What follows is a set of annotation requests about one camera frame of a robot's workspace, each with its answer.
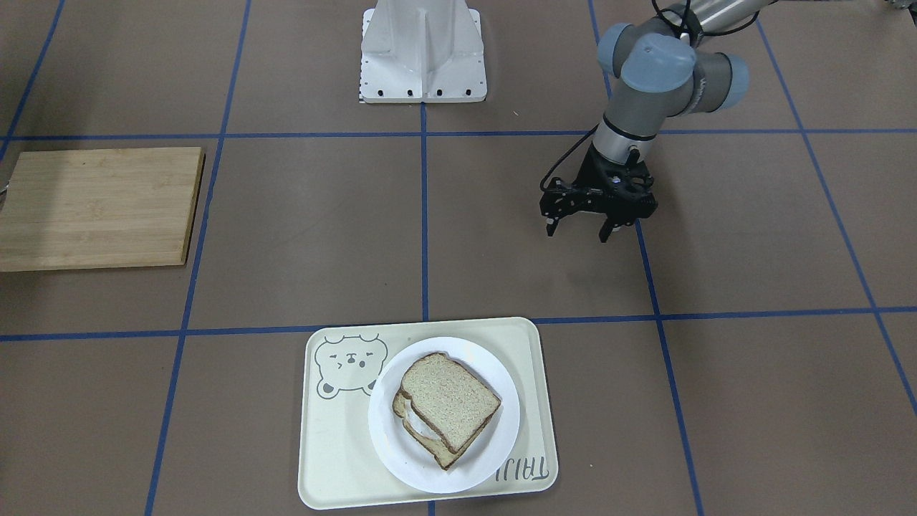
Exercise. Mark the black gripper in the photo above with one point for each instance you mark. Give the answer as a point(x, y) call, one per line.
point(594, 170)

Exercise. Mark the bread slice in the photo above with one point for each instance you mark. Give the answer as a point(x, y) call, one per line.
point(449, 400)
point(402, 408)

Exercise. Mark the white round plate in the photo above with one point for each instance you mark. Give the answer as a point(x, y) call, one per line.
point(406, 459)

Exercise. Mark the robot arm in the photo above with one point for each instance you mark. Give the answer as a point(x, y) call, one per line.
point(661, 73)

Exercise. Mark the fried egg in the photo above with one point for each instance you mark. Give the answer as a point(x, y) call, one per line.
point(420, 427)

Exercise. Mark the cream bear serving tray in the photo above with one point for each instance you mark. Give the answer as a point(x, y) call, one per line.
point(338, 464)

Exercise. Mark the wooden cutting board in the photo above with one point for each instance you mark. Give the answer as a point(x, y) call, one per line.
point(100, 208)

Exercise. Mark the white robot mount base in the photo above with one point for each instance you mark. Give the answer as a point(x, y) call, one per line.
point(422, 51)

